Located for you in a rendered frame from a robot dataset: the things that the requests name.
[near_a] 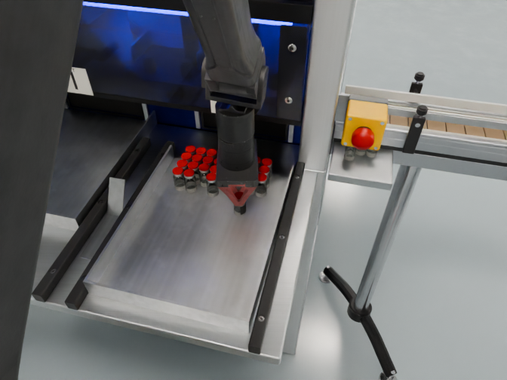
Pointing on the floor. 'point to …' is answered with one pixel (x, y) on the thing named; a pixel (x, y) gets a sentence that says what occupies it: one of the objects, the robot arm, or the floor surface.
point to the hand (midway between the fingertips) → (238, 197)
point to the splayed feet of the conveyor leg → (362, 322)
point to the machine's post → (318, 126)
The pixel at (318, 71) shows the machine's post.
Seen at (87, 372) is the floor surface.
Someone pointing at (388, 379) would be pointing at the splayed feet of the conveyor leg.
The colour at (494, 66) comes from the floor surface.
